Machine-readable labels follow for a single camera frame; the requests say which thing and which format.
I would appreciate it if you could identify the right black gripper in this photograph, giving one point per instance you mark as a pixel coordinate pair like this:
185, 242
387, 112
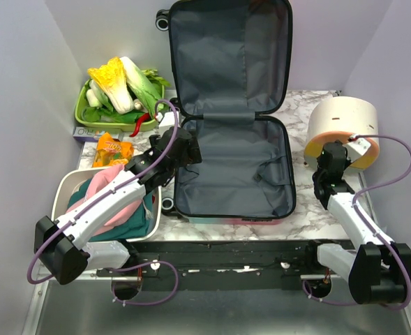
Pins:
347, 162

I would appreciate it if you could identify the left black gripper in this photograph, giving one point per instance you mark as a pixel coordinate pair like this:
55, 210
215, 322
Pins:
192, 155

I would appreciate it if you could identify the yellow drawer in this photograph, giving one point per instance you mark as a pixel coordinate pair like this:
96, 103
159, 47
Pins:
314, 149

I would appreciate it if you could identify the cream cylindrical bucket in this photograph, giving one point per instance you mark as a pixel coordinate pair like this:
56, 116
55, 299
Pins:
342, 113

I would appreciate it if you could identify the teal cloth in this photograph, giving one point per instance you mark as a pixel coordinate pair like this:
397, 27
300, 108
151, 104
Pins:
135, 226

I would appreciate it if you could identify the pink baseball cap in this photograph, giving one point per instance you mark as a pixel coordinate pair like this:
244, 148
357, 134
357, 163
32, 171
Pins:
102, 179

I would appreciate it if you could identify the pink and teal kids suitcase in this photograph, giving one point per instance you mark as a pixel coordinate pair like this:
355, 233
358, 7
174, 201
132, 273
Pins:
231, 63

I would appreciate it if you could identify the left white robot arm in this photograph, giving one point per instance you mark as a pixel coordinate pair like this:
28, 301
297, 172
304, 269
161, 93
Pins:
63, 245

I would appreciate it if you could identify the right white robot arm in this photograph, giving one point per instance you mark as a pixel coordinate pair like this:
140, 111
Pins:
378, 270

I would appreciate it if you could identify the red chili pepper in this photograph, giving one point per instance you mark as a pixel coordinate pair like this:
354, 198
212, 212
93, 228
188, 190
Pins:
145, 117

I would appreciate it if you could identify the white mushroom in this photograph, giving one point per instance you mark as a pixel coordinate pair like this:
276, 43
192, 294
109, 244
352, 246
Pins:
138, 104

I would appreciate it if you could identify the white green bok choy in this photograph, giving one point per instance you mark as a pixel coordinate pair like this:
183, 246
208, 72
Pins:
141, 83

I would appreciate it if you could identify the orange snack bag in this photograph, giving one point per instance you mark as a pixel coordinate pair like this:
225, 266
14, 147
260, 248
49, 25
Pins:
110, 151

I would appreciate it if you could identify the white rectangular plastic tub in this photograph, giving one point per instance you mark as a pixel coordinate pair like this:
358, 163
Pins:
72, 181

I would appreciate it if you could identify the green vegetable tray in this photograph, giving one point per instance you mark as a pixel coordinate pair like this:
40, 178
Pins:
102, 117

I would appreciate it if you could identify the purple white box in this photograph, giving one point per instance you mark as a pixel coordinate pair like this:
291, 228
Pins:
88, 134

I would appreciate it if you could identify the yellow napa cabbage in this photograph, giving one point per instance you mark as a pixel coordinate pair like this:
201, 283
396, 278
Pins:
111, 79

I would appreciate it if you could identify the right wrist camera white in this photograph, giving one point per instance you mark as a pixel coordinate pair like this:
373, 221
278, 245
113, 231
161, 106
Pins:
356, 148

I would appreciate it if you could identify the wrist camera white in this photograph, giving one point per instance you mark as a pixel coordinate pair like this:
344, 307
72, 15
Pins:
356, 148
166, 120

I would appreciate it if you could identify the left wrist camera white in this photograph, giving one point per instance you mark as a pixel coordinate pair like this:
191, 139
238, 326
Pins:
166, 120

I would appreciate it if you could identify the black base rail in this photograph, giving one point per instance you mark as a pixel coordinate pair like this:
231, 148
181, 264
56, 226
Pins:
222, 265

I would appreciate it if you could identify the aluminium frame rail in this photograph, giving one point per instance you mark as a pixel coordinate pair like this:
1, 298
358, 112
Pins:
79, 302

